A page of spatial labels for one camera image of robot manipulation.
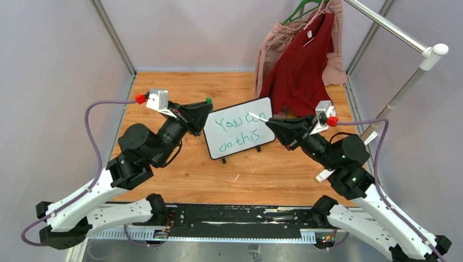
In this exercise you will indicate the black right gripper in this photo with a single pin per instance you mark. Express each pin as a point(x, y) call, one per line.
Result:
point(292, 131)

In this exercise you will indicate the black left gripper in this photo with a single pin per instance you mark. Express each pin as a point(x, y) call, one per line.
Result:
point(193, 117)

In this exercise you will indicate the green marker pen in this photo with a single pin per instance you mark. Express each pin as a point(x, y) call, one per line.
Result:
point(257, 117)

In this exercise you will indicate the white whiteboard black frame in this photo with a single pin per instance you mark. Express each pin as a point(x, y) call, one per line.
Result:
point(231, 130)

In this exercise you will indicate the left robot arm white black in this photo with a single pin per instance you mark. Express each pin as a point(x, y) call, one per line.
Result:
point(71, 220)

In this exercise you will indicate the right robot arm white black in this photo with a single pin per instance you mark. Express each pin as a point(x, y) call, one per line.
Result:
point(391, 231)

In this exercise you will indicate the red hanging shirt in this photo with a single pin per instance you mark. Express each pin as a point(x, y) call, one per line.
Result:
point(295, 83)

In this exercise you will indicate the pink hanging garment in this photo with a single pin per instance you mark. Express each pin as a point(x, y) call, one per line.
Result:
point(279, 38)

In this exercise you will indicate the green clothes hanger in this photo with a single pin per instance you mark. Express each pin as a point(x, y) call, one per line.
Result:
point(299, 11)

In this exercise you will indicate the silver clothes rack pole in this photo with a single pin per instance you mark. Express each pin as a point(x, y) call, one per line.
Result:
point(423, 119)

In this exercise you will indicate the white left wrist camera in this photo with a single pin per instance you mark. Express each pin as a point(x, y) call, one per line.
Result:
point(158, 100)

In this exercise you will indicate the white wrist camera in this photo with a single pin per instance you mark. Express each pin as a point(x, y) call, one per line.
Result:
point(325, 113)
point(158, 100)

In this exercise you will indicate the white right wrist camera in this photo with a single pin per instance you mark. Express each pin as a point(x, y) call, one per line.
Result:
point(325, 113)

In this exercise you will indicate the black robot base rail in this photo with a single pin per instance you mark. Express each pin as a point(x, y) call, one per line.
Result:
point(229, 223)

